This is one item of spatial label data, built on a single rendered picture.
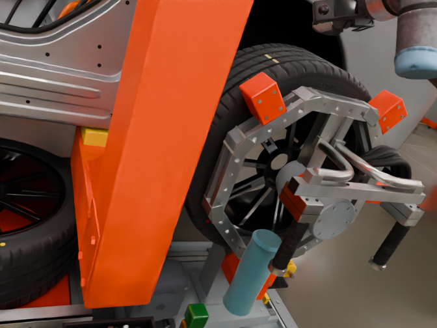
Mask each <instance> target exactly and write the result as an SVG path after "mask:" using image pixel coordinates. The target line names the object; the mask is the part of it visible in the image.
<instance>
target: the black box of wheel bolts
mask: <svg viewBox="0 0 437 328"><path fill-rule="evenodd" d="M62 328H156V326H155V322H154V318H153V316H147V317H138V318H120V319H110V320H93V321H75V322H66V323H62Z"/></svg>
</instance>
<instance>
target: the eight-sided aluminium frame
mask: <svg viewBox="0 0 437 328"><path fill-rule="evenodd" d="M282 99H283V101H284V104H285V107H286V109H287V111H286V112H285V113H284V114H282V115H280V116H279V117H277V118H275V119H274V120H272V121H270V122H269V123H268V124H266V125H262V124H261V123H260V122H259V121H258V120H257V119H256V118H255V117H254V116H253V117H252V118H249V119H248V120H247V121H245V122H243V123H242V124H240V125H238V126H236V127H234V129H232V130H231V131H229V132H228V133H227V135H226V138H225V139H224V140H223V143H224V144H223V145H222V149H221V151H220V154H219V156H218V159H217V162H216V165H215V168H214V170H213V173H212V175H211V178H210V181H209V184H208V186H207V189H206V191H205V194H204V197H203V200H202V206H203V207H204V210H205V212H206V214H207V216H208V217H209V219H210V221H211V222H212V224H214V225H215V227H216V228H217V230H218V231H219V232H220V234H221V235H222V237H223V238H224V239H225V241H226V243H227V244H228V245H229V246H230V248H231V249H232V251H233V253H234V255H235V256H237V257H238V259H241V257H242V255H243V253H244V251H245V249H246V247H247V245H248V243H249V242H250V240H251V238H252V236H240V235H239V234H238V232H237V231H236V229H235V228H234V226H233V225H232V223H231V222H230V220H229V219H228V217H227V216H226V214H225V213H224V209H225V207H226V204H227V202H228V199H229V197H230V194H231V192H232V189H233V187H234V185H235V182H236V179H237V177H238V175H239V172H240V170H241V167H242V165H243V162H244V160H245V157H246V155H247V153H248V151H249V150H251V149H253V148H254V147H255V146H257V145H259V144H260V143H262V142H263V141H265V140H267V139H268V138H270V137H272V136H273V135H275V134H276V133H278V132H279V131H281V130H283V129H284V128H286V127H288V126H289V125H291V124H292V123H294V122H296V121H297V120H298V119H300V118H302V117H303V116H305V115H307V114H308V113H310V112H311V111H317V112H321V113H327V114H330V113H334V114H337V115H338V116H342V117H346V116H348V117H352V118H353V119H354V120H355V124H356V129H357V132H358V137H359V140H360V146H361V149H362V154H365V153H366V152H368V151H369V150H371V149H373V148H374V147H376V146H380V145H384V141H383V138H382V130H381V127H380V124H379V123H378V120H379V119H380V117H379V115H378V110H377V109H375V108H374V107H373V106H371V105H369V104H368V103H366V102H364V101H361V100H359V99H357V98H356V99H354V98H349V97H346V96H340V95H337V94H332V93H329V92H325V91H321V90H317V89H313V88H311V87H303V86H301V87H299V88H298V89H296V90H292V91H291V93H290V94H288V95H287V96H285V97H283V98H282ZM350 182H354V183H361V184H374V185H376V183H377V181H376V180H374V179H372V178H371V177H369V176H368V175H366V174H364V175H357V174H356V173H355V174H354V176H353V178H352V180H351V181H350ZM348 200H349V201H350V202H351V203H352V204H353V206H354V217H353V219H352V221H351V223H352V222H353V221H354V220H355V219H356V218H357V216H358V213H359V212H360V210H361V209H362V206H363V205H364V203H365V202H366V200H353V199H348ZM324 240H325V239H317V238H315V237H314V236H313V234H312V233H311V232H310V231H309V230H308V229H307V230H306V233H305V235H304V236H303V238H302V239H301V242H300V243H299V245H298V247H297V249H296V251H295V253H294V255H293V257H292V258H298V257H299V256H301V255H303V254H305V252H307V251H308V250H310V249H312V248H313V247H315V246H316V245H318V244H319V243H321V242H322V241H324Z"/></svg>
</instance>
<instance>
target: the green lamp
mask: <svg viewBox="0 0 437 328"><path fill-rule="evenodd" d="M184 317H185V321H186V323H187V327H188V328H204V327H205V325H206V323H207V320H208V318H209V314H208V313H207V310H206V307H205V305H204V304H203V303H194V304H189V305H188V307H187V309H186V311H185V314H184Z"/></svg>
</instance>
